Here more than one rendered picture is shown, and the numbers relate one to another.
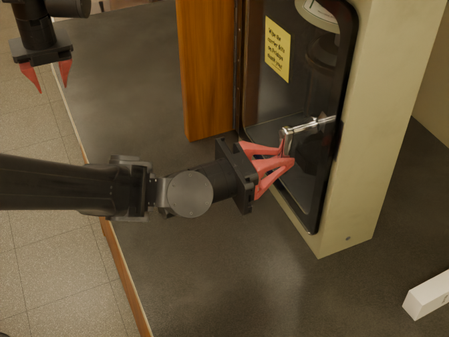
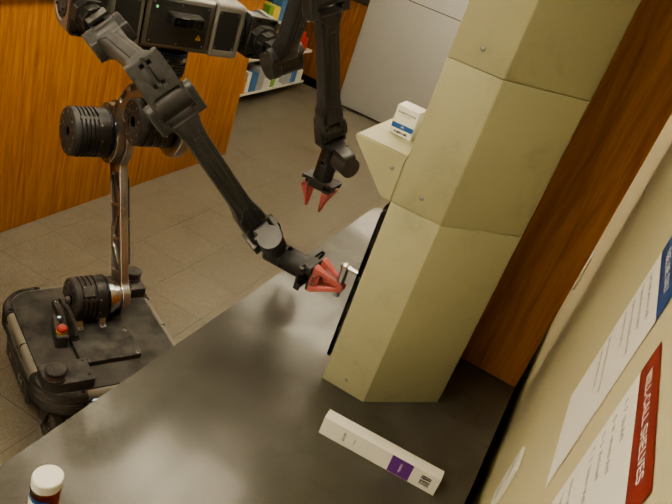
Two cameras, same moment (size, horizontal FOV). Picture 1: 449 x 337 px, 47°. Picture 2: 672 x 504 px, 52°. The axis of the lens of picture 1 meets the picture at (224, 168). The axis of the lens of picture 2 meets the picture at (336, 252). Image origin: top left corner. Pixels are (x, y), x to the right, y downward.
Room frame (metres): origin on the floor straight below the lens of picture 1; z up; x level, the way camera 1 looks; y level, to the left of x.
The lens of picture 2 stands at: (-0.47, -0.94, 1.93)
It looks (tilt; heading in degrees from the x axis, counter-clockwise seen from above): 28 degrees down; 41
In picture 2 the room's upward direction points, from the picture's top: 20 degrees clockwise
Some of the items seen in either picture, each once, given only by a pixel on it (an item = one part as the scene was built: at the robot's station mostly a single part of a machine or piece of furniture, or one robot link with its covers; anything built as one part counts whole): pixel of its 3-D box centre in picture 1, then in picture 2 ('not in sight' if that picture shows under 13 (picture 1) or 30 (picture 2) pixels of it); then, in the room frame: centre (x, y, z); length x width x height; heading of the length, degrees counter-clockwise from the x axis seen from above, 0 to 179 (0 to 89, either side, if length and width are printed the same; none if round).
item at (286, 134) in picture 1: (294, 147); (347, 282); (0.56, -0.10, 1.17); 0.05 x 0.03 x 0.10; 114
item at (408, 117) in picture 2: not in sight; (408, 120); (0.61, -0.06, 1.54); 0.05 x 0.05 x 0.06; 25
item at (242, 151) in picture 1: (263, 168); (325, 279); (0.53, -0.06, 1.15); 0.09 x 0.07 x 0.07; 114
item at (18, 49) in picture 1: (37, 32); (324, 171); (0.81, 0.32, 1.21); 0.10 x 0.07 x 0.07; 114
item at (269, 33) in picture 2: not in sight; (265, 42); (0.75, 0.66, 1.45); 0.09 x 0.08 x 0.12; 176
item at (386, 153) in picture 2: not in sight; (401, 151); (0.65, -0.04, 1.46); 0.32 x 0.12 x 0.10; 24
